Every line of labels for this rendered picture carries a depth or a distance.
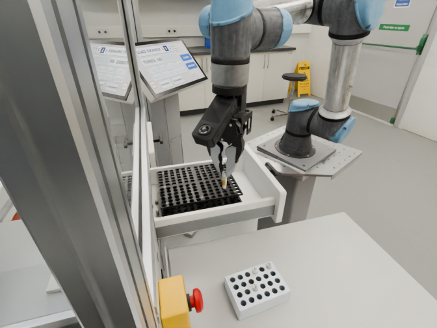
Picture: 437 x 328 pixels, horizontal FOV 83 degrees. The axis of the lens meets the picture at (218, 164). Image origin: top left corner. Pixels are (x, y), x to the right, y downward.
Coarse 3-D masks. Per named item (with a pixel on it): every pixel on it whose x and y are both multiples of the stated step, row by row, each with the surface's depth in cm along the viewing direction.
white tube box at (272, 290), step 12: (264, 264) 60; (228, 276) 57; (240, 276) 58; (252, 276) 57; (264, 276) 58; (276, 276) 57; (228, 288) 56; (240, 288) 55; (264, 288) 55; (276, 288) 55; (288, 288) 55; (240, 300) 52; (252, 300) 53; (264, 300) 52; (276, 300) 54; (288, 300) 56; (240, 312) 51; (252, 312) 52
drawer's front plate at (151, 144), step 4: (148, 124) 103; (148, 128) 99; (148, 132) 96; (148, 136) 93; (152, 136) 94; (148, 140) 90; (152, 140) 90; (148, 144) 86; (152, 144) 86; (148, 148) 84; (152, 148) 84; (152, 152) 82; (152, 156) 83; (152, 160) 83; (152, 164) 84
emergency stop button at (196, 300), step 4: (196, 288) 45; (192, 292) 45; (196, 292) 44; (200, 292) 44; (192, 296) 44; (196, 296) 43; (200, 296) 43; (192, 300) 44; (196, 300) 43; (200, 300) 43; (192, 304) 43; (196, 304) 42; (200, 304) 43; (196, 308) 43; (200, 308) 43; (196, 312) 43
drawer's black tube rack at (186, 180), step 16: (160, 176) 74; (176, 176) 74; (192, 176) 74; (208, 176) 74; (160, 192) 68; (176, 192) 68; (192, 192) 68; (208, 192) 68; (224, 192) 72; (176, 208) 67; (192, 208) 67
